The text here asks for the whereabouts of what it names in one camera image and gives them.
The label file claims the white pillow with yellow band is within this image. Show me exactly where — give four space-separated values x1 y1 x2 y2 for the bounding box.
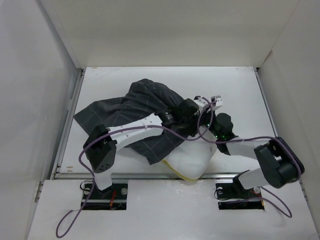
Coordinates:
161 131 218 181

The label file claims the dark grey checked pillowcase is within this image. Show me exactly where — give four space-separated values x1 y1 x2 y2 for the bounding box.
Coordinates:
74 79 197 165

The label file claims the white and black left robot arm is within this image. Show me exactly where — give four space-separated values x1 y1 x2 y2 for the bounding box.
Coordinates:
81 98 204 199

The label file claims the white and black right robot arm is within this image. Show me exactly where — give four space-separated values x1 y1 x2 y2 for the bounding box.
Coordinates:
205 113 305 200

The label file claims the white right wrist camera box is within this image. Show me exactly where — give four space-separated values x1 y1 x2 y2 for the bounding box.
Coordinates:
211 95 223 111

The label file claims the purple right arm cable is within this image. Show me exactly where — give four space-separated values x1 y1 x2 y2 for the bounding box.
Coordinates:
197 101 302 219

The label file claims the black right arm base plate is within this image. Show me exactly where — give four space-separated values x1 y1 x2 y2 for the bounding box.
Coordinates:
215 182 261 201

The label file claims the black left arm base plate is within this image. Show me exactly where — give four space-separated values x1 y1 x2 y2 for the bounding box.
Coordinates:
79 181 128 200

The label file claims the aluminium front rail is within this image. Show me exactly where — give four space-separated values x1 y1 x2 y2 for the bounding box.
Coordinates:
50 172 237 180

